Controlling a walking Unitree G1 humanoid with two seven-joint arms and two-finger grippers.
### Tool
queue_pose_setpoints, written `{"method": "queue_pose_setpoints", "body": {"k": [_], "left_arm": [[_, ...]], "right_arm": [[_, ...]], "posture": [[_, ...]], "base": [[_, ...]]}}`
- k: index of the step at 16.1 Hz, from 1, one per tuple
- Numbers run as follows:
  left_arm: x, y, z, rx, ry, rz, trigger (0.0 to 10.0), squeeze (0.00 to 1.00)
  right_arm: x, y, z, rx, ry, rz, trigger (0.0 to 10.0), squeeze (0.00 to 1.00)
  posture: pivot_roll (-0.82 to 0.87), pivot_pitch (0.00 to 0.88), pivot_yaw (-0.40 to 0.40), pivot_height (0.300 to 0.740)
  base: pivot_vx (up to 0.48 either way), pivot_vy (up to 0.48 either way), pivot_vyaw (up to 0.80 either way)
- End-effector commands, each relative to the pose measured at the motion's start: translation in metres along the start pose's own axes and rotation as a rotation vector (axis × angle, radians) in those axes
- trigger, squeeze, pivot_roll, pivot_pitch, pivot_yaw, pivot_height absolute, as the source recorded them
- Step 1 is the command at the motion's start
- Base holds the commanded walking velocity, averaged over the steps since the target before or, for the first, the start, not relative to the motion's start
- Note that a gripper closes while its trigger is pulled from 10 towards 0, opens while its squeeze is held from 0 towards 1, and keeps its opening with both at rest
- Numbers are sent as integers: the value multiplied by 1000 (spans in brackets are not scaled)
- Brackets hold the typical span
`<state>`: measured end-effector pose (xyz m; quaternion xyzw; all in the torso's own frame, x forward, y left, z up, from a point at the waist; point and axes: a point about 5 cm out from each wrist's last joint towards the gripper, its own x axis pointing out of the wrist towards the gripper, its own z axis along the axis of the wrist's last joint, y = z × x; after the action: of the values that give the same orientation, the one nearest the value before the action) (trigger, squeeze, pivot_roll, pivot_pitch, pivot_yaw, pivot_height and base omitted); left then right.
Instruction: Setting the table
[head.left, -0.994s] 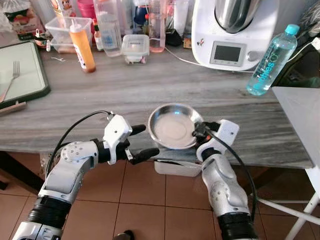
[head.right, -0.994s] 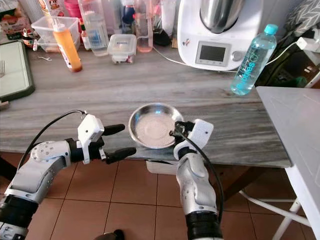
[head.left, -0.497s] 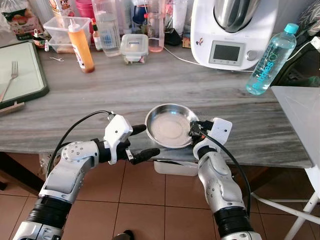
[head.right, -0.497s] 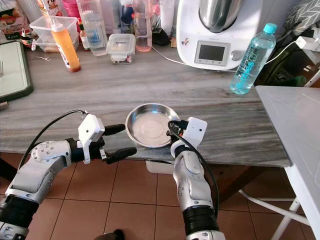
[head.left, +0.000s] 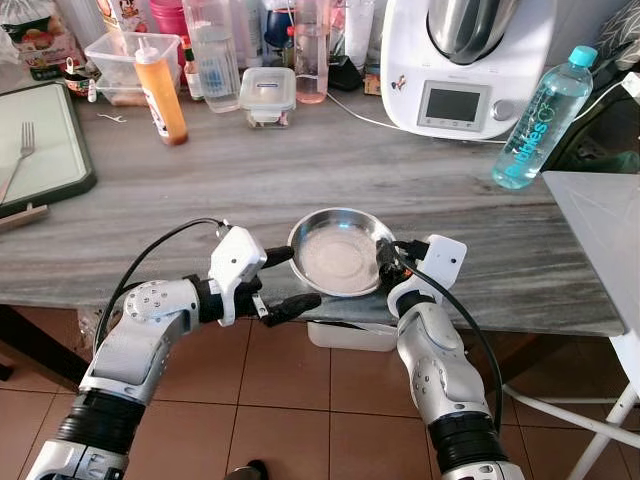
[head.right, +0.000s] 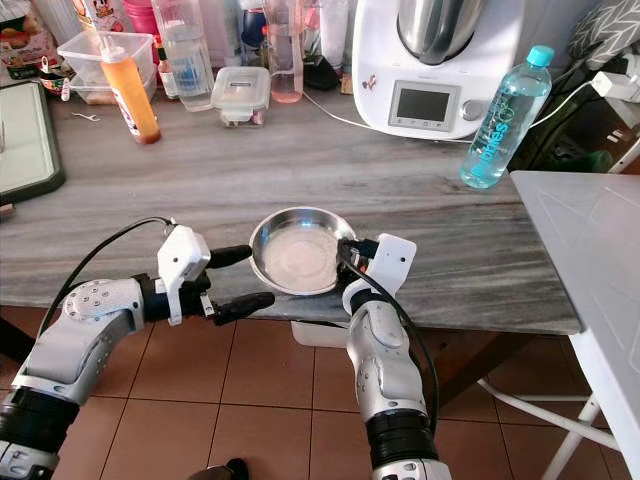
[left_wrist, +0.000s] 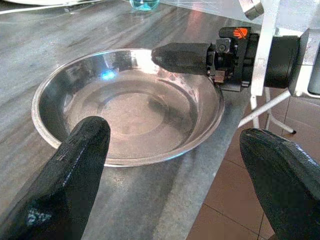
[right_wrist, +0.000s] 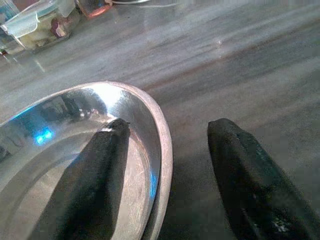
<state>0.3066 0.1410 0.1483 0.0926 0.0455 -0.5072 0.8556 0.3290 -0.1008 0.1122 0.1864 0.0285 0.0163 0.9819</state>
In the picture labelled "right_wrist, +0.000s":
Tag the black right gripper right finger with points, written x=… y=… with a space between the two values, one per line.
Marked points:
x=250 y=180

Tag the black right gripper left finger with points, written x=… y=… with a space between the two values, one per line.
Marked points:
x=87 y=187

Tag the round stainless steel plate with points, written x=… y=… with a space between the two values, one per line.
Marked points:
x=140 y=112

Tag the small lidded food container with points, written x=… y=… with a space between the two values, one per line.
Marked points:
x=37 y=32

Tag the orange sauce bottle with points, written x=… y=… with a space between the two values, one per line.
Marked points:
x=95 y=10

